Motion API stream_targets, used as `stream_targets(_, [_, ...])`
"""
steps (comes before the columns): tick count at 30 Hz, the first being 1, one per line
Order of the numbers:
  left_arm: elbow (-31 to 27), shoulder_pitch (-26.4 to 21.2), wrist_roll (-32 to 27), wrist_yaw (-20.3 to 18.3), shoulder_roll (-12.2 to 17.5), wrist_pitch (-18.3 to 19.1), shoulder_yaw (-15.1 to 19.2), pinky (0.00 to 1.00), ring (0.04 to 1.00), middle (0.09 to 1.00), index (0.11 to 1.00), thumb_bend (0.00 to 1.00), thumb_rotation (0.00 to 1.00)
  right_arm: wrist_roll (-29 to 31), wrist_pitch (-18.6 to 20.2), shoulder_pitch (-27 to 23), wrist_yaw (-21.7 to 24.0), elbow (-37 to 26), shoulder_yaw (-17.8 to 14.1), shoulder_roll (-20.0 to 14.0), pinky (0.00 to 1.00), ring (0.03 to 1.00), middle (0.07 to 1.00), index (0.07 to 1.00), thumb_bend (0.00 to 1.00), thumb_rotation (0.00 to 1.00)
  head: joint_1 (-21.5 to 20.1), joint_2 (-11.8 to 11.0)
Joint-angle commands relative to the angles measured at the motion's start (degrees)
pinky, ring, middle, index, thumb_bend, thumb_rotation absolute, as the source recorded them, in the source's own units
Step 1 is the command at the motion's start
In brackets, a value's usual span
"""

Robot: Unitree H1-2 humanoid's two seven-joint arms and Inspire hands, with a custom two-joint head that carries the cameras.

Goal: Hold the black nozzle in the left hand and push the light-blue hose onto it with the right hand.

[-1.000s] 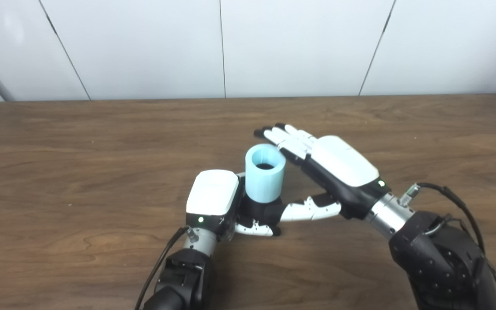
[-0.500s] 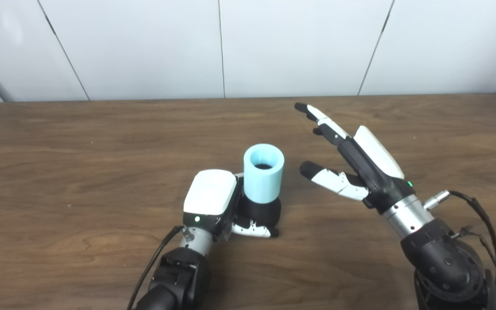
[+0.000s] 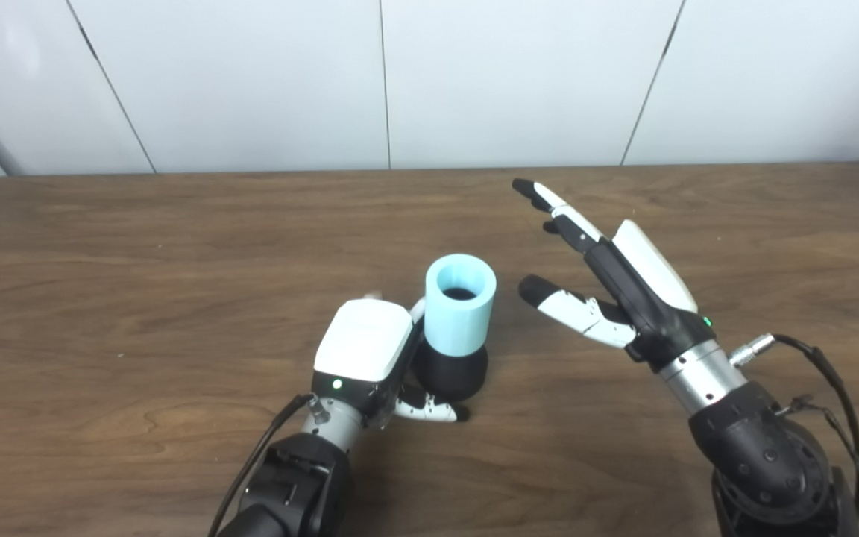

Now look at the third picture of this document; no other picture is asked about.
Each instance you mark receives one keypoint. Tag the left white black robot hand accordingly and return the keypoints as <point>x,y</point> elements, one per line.
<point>362,339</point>

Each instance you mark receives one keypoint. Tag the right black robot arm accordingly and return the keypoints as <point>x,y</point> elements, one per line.
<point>757,455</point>

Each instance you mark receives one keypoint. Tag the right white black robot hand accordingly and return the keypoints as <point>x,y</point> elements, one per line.
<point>653,298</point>

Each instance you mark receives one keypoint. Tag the black flared nozzle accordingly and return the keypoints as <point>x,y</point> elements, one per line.
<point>452,377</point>

